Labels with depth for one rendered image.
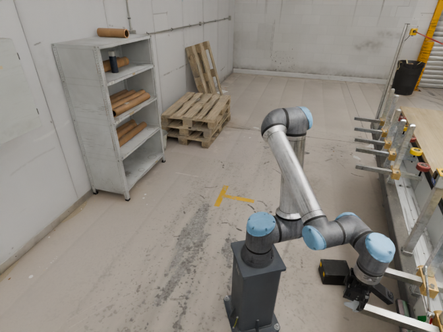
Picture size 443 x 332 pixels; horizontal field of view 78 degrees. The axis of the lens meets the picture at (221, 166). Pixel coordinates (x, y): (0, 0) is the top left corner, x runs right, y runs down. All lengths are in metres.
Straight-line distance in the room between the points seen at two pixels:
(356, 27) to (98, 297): 7.88
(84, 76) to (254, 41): 6.39
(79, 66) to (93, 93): 0.23
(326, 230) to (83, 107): 2.37
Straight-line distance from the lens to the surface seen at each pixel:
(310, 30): 8.37
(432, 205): 1.67
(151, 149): 3.79
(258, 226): 1.48
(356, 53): 8.52
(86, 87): 2.75
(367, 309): 1.32
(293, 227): 1.56
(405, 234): 1.99
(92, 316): 2.33
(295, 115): 1.34
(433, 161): 2.50
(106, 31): 3.13
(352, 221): 1.13
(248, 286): 1.70
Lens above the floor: 1.88
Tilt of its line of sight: 31 degrees down
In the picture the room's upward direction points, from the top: 1 degrees clockwise
